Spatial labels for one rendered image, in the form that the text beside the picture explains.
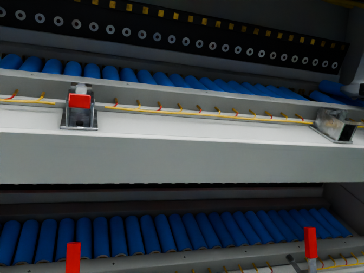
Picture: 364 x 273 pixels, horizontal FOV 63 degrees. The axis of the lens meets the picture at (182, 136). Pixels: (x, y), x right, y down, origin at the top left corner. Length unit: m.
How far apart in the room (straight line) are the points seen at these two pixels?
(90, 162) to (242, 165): 0.14
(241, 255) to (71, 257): 0.20
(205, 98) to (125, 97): 0.08
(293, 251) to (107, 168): 0.28
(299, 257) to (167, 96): 0.29
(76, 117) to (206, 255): 0.23
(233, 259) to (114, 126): 0.23
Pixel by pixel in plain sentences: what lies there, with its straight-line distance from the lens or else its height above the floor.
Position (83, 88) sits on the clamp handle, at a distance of 0.24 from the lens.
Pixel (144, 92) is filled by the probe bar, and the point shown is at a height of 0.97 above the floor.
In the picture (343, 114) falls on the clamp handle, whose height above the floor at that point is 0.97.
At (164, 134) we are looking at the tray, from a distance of 0.25.
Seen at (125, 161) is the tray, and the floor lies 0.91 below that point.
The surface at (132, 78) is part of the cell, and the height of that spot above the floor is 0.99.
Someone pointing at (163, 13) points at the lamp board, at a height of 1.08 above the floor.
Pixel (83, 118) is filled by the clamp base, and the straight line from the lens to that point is 0.26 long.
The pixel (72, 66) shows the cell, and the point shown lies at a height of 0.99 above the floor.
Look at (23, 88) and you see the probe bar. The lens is 0.29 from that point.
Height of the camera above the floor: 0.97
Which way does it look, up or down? 6 degrees down
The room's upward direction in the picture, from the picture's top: 5 degrees clockwise
